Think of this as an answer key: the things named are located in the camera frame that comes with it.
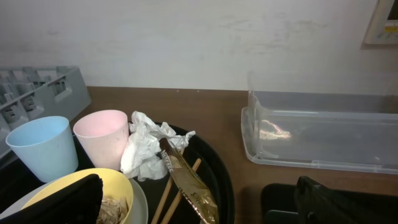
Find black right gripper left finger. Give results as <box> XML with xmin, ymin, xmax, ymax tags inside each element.
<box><xmin>1</xmin><ymin>174</ymin><xmax>103</xmax><ymax>224</ymax></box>

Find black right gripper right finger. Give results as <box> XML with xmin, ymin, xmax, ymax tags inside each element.
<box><xmin>294</xmin><ymin>176</ymin><xmax>397</xmax><ymax>224</ymax></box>

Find light blue plastic cup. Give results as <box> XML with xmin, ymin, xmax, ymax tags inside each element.
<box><xmin>6</xmin><ymin>116</ymin><xmax>78</xmax><ymax>183</ymax></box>

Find pink plastic cup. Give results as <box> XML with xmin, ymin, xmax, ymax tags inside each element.
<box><xmin>73</xmin><ymin>110</ymin><xmax>129</xmax><ymax>170</ymax></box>

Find white napkin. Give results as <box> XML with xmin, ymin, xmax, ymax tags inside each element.
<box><xmin>120</xmin><ymin>111</ymin><xmax>196</xmax><ymax>182</ymax></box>

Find gold coffee sachet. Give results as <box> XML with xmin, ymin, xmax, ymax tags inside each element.
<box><xmin>159</xmin><ymin>138</ymin><xmax>219</xmax><ymax>224</ymax></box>

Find grey dishwasher rack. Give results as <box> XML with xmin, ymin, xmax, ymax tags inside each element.
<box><xmin>1</xmin><ymin>66</ymin><xmax>91</xmax><ymax>157</ymax></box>

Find food scraps in bowl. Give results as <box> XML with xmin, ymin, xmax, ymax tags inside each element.
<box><xmin>96</xmin><ymin>196</ymin><xmax>129</xmax><ymax>224</ymax></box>

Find black rectangular tray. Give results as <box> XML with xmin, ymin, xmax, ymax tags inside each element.
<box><xmin>261</xmin><ymin>183</ymin><xmax>397</xmax><ymax>224</ymax></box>

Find yellow bowl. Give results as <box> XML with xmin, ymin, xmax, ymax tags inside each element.
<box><xmin>21</xmin><ymin>168</ymin><xmax>134</xmax><ymax>223</ymax></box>

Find white plate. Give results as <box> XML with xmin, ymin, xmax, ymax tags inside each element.
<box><xmin>1</xmin><ymin>179</ymin><xmax>149</xmax><ymax>224</ymax></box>

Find wooden chopstick left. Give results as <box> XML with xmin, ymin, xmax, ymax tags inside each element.
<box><xmin>151</xmin><ymin>177</ymin><xmax>182</xmax><ymax>224</ymax></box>

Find wooden chopstick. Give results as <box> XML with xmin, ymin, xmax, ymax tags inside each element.
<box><xmin>151</xmin><ymin>177</ymin><xmax>182</xmax><ymax>224</ymax></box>
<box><xmin>158</xmin><ymin>159</ymin><xmax>201</xmax><ymax>224</ymax></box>

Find clear plastic bin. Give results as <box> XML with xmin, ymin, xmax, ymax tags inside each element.
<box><xmin>241</xmin><ymin>70</ymin><xmax>398</xmax><ymax>175</ymax></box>

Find wooden chopstick right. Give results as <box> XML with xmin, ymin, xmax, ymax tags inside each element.
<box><xmin>158</xmin><ymin>159</ymin><xmax>201</xmax><ymax>224</ymax></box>

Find round black tray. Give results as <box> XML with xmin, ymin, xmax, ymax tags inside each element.
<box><xmin>1</xmin><ymin>135</ymin><xmax>234</xmax><ymax>223</ymax></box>

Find wall panel device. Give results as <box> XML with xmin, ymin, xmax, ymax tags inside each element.
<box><xmin>364</xmin><ymin>0</ymin><xmax>397</xmax><ymax>45</ymax></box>

